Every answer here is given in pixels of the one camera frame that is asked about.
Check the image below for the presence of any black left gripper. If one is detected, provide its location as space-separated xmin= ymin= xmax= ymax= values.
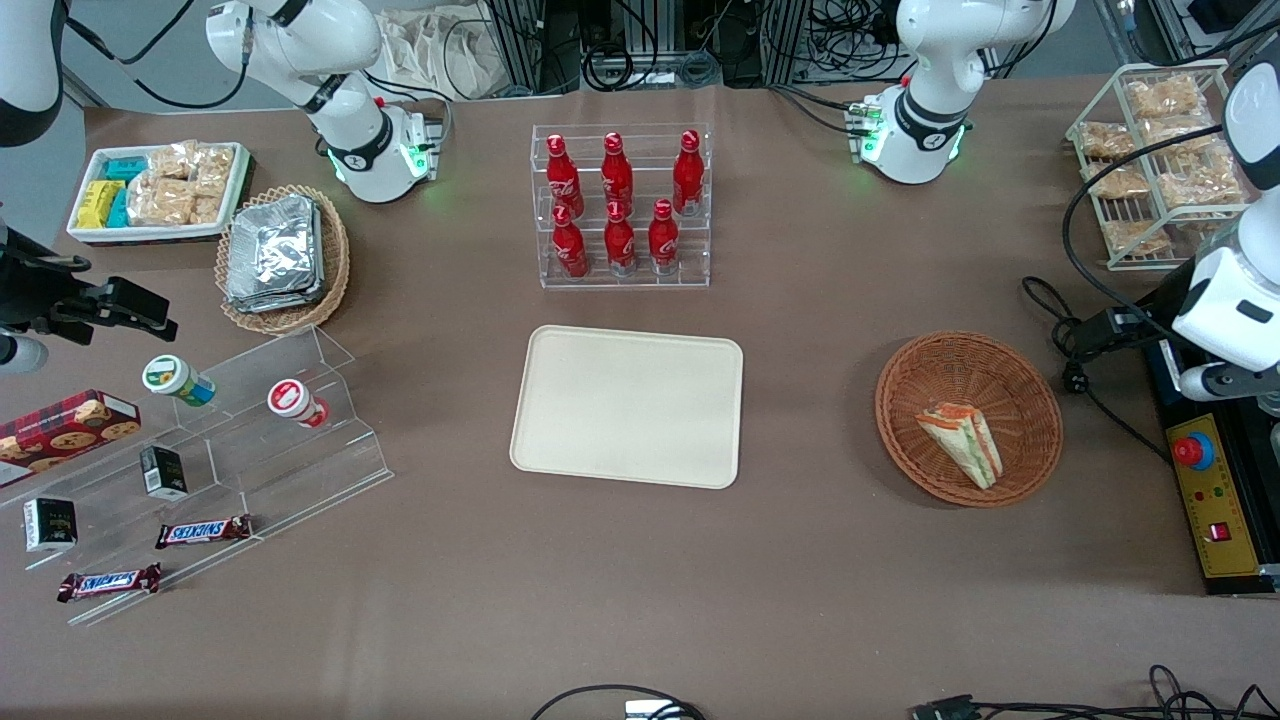
xmin=1076 ymin=268 xmax=1201 ymax=361

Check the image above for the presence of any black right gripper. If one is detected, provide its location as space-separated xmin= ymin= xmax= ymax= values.
xmin=0 ymin=226 xmax=180 ymax=345

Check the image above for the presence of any triangular sandwich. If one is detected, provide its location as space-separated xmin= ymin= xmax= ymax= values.
xmin=915 ymin=399 xmax=1005 ymax=491

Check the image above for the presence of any white rectangular snack tray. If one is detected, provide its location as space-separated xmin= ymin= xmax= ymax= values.
xmin=66 ymin=142 xmax=252 ymax=246

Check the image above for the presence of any round brown wicker basket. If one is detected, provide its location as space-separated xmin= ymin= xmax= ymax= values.
xmin=875 ymin=331 xmax=1065 ymax=509

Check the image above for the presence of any oval wicker basket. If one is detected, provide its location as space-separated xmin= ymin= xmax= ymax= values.
xmin=214 ymin=184 xmax=352 ymax=335

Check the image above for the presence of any beige rectangular tray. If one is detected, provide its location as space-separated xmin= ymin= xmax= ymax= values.
xmin=509 ymin=324 xmax=746 ymax=491

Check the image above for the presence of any green lid yogurt cup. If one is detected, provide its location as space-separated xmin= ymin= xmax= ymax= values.
xmin=141 ymin=354 xmax=217 ymax=408

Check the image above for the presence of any clear fried snack bag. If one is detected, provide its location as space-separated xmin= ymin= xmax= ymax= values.
xmin=1079 ymin=121 xmax=1138 ymax=162
xmin=1126 ymin=74 xmax=1208 ymax=120
xmin=1156 ymin=150 xmax=1248 ymax=210
xmin=1084 ymin=164 xmax=1153 ymax=200
xmin=1139 ymin=117 xmax=1218 ymax=153
xmin=1102 ymin=219 xmax=1173 ymax=257

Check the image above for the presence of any yellow snack pack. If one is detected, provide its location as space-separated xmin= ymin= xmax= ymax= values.
xmin=76 ymin=179 xmax=127 ymax=230

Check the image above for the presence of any silver foil pack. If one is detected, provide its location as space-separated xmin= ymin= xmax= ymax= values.
xmin=225 ymin=215 xmax=327 ymax=315
xmin=230 ymin=194 xmax=321 ymax=301

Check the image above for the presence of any red plaid cookie box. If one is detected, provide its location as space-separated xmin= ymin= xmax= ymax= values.
xmin=0 ymin=389 xmax=142 ymax=473

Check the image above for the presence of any small black box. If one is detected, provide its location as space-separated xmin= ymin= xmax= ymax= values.
xmin=138 ymin=445 xmax=190 ymax=501
xmin=22 ymin=496 xmax=79 ymax=554

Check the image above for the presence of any red lid yogurt cup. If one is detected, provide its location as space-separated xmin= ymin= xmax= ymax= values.
xmin=266 ymin=378 xmax=331 ymax=430

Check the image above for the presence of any clear acrylic step display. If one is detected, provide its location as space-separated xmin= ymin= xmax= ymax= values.
xmin=0 ymin=324 xmax=395 ymax=628

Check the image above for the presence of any yellow emergency stop panel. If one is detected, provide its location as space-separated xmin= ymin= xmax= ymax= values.
xmin=1164 ymin=412 xmax=1264 ymax=581

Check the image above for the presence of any black equipment box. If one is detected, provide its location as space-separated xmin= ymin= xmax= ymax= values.
xmin=1142 ymin=338 xmax=1280 ymax=598

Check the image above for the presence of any snickers chocolate bar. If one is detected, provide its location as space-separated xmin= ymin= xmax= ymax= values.
xmin=56 ymin=563 xmax=163 ymax=604
xmin=154 ymin=514 xmax=254 ymax=550

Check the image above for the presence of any white cloth bag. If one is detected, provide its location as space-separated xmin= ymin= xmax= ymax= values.
xmin=376 ymin=8 xmax=513 ymax=102

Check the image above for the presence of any red cola bottle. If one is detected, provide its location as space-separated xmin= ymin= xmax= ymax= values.
xmin=546 ymin=134 xmax=585 ymax=219
xmin=601 ymin=131 xmax=635 ymax=216
xmin=604 ymin=200 xmax=638 ymax=278
xmin=648 ymin=198 xmax=681 ymax=276
xmin=552 ymin=204 xmax=590 ymax=280
xmin=672 ymin=129 xmax=705 ymax=218

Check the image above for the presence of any clear acrylic bottle rack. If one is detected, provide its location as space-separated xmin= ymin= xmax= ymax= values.
xmin=530 ymin=123 xmax=712 ymax=291

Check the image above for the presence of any black power cable with plug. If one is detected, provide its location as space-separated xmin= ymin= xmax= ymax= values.
xmin=1021 ymin=276 xmax=1173 ymax=463

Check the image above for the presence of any white wire rack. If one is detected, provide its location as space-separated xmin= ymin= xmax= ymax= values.
xmin=1065 ymin=59 xmax=1263 ymax=272

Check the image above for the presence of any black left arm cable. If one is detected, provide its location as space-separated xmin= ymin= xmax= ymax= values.
xmin=1061 ymin=124 xmax=1229 ymax=346

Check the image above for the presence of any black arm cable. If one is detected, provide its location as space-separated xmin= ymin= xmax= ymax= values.
xmin=58 ymin=0 xmax=251 ymax=112
xmin=1061 ymin=124 xmax=1229 ymax=346

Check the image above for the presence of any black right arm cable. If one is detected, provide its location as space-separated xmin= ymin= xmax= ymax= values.
xmin=58 ymin=0 xmax=251 ymax=112

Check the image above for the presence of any black cable with grey connector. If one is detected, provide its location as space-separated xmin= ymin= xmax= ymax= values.
xmin=910 ymin=663 xmax=1280 ymax=720

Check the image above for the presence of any aluminium frame post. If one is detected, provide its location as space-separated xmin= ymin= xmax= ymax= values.
xmin=488 ymin=0 xmax=548 ymax=98
xmin=762 ymin=0 xmax=813 ymax=88

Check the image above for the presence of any black looped cable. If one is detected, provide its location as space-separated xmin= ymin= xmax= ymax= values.
xmin=529 ymin=683 xmax=707 ymax=720

